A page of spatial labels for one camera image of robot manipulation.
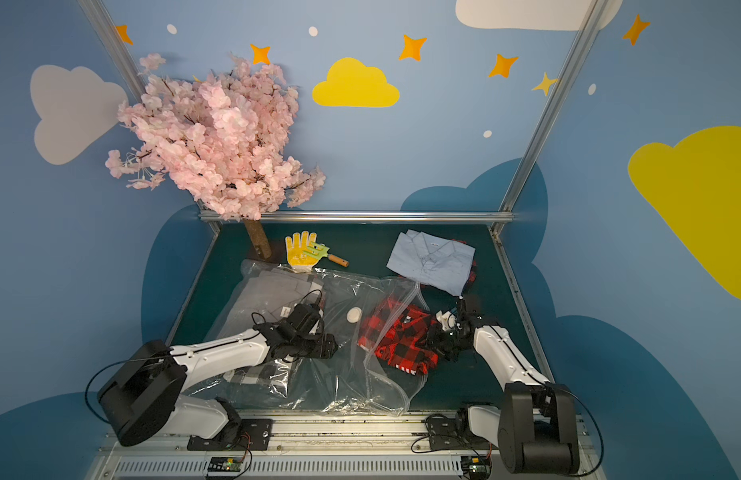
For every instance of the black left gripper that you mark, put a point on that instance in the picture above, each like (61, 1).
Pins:
(321, 345)

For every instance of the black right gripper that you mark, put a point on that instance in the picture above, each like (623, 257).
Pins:
(442, 335)

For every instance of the light blue shirt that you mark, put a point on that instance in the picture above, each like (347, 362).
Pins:
(433, 261)

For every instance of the clear plastic vacuum bag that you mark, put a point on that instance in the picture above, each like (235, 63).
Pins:
(366, 353)

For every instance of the grey white plaid shirt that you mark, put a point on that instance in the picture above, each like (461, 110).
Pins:
(275, 374)

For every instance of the red black plaid shirt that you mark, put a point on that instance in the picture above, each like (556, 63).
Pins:
(471, 273)

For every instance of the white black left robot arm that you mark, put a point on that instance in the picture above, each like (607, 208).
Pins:
(147, 396)

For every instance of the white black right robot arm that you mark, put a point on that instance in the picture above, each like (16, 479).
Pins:
(535, 427)

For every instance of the white vacuum bag valve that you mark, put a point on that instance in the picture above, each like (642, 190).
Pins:
(354, 315)

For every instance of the yellow hand-shaped clapper toy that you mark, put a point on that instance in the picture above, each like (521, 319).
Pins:
(303, 252)

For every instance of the right green circuit board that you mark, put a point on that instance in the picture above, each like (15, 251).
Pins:
(475, 468)

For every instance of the green circuit board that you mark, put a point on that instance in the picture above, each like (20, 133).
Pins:
(227, 467)
(475, 468)

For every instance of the left green circuit board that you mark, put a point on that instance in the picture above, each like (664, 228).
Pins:
(227, 467)

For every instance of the pink blossom artificial tree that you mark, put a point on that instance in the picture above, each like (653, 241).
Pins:
(221, 139)

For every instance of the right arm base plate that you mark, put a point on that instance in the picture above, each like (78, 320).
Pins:
(447, 433)

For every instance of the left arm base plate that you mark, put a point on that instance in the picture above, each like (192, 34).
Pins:
(252, 434)

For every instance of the aluminium table frame rail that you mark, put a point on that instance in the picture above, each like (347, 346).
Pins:
(383, 217)

